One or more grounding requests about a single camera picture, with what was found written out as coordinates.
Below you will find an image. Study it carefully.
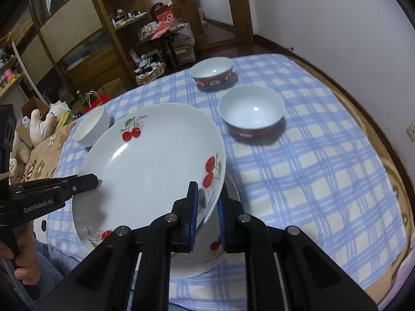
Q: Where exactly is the small black folding table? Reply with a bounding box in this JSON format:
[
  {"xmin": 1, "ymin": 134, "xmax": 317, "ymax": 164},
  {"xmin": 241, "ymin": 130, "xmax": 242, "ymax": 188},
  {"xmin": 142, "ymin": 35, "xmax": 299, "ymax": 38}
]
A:
[{"xmin": 136, "ymin": 27, "xmax": 192, "ymax": 69}]

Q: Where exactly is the wooden corner shelf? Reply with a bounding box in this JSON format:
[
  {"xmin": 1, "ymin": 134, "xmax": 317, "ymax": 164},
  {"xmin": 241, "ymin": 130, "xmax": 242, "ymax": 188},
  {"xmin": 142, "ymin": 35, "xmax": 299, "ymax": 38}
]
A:
[{"xmin": 86, "ymin": 0, "xmax": 169, "ymax": 85}]

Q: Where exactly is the red gift box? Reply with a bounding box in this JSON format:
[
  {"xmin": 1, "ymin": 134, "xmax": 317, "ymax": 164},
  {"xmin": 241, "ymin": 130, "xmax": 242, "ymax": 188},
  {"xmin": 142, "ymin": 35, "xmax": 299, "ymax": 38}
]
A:
[{"xmin": 153, "ymin": 6, "xmax": 177, "ymax": 23}]

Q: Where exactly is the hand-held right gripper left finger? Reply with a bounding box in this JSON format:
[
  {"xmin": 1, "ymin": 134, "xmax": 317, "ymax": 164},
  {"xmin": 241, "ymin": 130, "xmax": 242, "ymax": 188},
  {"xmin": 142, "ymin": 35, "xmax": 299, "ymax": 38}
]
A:
[{"xmin": 39, "ymin": 181, "xmax": 199, "ymax": 311}]

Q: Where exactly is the pink packet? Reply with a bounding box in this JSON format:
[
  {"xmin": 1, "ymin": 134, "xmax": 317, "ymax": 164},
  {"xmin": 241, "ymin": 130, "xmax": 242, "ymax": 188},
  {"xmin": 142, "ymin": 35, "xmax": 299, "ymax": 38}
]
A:
[{"xmin": 151, "ymin": 21, "xmax": 177, "ymax": 40}]

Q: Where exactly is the white shelf with figurines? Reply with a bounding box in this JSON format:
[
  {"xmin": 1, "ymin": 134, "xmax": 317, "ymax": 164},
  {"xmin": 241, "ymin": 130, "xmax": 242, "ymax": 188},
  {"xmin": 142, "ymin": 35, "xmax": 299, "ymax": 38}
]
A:
[{"xmin": 0, "ymin": 32, "xmax": 43, "ymax": 105}]

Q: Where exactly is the person's left hand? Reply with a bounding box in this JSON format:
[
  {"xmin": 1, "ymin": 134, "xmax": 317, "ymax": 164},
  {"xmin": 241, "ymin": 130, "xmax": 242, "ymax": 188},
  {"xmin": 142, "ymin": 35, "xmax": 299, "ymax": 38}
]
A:
[{"xmin": 15, "ymin": 224, "xmax": 42, "ymax": 284}]

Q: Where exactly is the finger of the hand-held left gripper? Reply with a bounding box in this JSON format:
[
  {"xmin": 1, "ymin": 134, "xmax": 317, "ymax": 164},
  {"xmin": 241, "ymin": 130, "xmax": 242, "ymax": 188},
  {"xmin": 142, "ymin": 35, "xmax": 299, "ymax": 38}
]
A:
[{"xmin": 10, "ymin": 174, "xmax": 100, "ymax": 202}]

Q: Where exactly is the wooden door with glass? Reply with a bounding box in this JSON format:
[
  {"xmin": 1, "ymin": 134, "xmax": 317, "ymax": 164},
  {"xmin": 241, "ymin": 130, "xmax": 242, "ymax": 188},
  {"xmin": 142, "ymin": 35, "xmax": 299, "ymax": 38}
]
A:
[{"xmin": 162, "ymin": 0, "xmax": 257, "ymax": 45}]

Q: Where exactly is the red patterned bowl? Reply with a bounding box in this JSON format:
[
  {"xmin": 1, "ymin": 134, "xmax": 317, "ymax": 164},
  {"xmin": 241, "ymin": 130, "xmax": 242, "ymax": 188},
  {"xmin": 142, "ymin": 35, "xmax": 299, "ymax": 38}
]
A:
[
  {"xmin": 190, "ymin": 56, "xmax": 234, "ymax": 88},
  {"xmin": 218, "ymin": 85, "xmax": 285, "ymax": 139}
]

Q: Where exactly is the blue checkered cloth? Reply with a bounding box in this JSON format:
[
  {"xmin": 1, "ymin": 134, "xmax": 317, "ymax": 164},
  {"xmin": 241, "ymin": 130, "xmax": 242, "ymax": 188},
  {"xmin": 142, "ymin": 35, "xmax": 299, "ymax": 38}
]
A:
[{"xmin": 45, "ymin": 53, "xmax": 409, "ymax": 311}]

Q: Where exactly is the green yellow plush cushion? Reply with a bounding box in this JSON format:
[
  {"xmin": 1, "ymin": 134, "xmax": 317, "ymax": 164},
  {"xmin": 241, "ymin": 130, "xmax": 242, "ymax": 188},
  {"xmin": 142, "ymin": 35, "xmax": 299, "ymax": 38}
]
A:
[{"xmin": 58, "ymin": 110, "xmax": 77, "ymax": 128}]

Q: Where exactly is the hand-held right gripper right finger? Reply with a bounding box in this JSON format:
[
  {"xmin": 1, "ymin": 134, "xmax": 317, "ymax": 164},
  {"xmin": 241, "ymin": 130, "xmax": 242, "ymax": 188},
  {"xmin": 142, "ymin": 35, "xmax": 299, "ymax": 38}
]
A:
[{"xmin": 217, "ymin": 189, "xmax": 378, "ymax": 311}]

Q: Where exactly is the plain white bowl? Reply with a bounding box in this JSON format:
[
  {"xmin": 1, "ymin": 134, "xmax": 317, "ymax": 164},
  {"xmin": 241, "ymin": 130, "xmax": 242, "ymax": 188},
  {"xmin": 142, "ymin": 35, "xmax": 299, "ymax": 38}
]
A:
[{"xmin": 74, "ymin": 105, "xmax": 111, "ymax": 147}]

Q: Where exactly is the pink and white plush doll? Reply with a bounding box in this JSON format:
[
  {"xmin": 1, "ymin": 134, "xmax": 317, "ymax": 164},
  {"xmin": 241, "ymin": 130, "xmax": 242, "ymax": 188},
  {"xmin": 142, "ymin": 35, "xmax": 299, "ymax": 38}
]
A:
[{"xmin": 29, "ymin": 108, "xmax": 62, "ymax": 145}]

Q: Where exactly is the white cherry print plate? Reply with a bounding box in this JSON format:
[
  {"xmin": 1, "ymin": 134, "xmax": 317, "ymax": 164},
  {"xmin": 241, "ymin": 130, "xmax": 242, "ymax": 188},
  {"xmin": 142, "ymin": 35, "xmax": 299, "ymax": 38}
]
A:
[
  {"xmin": 170, "ymin": 173, "xmax": 241, "ymax": 280},
  {"xmin": 72, "ymin": 103, "xmax": 227, "ymax": 257}
]

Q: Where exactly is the white spiky plush toy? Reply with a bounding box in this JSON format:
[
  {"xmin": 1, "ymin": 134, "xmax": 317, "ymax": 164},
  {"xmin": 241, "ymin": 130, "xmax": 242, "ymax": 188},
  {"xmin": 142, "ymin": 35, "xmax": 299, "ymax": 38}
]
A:
[{"xmin": 49, "ymin": 101, "xmax": 71, "ymax": 116}]

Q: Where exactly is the woven basket with clothes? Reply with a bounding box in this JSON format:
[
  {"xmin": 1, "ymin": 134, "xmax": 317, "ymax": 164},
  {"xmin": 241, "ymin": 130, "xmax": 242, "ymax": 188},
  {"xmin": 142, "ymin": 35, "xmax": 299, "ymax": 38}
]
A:
[{"xmin": 134, "ymin": 52, "xmax": 167, "ymax": 85}]

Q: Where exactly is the clear storage box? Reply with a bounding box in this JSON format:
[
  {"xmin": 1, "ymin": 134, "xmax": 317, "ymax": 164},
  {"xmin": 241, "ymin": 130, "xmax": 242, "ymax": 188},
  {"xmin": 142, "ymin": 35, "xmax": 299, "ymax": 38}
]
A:
[{"xmin": 173, "ymin": 44, "xmax": 197, "ymax": 66}]

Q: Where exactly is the open cardboard box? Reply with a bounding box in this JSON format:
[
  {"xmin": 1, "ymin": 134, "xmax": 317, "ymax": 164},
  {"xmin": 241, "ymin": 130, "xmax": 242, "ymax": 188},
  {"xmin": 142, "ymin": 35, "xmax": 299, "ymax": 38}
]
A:
[
  {"xmin": 102, "ymin": 78, "xmax": 127, "ymax": 100},
  {"xmin": 21, "ymin": 95, "xmax": 50, "ymax": 118}
]

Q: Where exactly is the red paper bag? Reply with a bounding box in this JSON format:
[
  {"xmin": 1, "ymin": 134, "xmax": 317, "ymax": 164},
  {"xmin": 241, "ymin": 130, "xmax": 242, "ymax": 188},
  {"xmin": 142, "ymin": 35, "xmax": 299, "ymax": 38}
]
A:
[{"xmin": 85, "ymin": 91, "xmax": 111, "ymax": 108}]

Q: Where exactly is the wooden wardrobe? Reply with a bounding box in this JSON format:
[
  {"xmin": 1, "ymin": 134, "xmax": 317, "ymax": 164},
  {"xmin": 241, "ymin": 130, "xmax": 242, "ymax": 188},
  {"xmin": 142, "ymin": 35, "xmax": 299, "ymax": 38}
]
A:
[{"xmin": 0, "ymin": 0, "xmax": 141, "ymax": 105}]

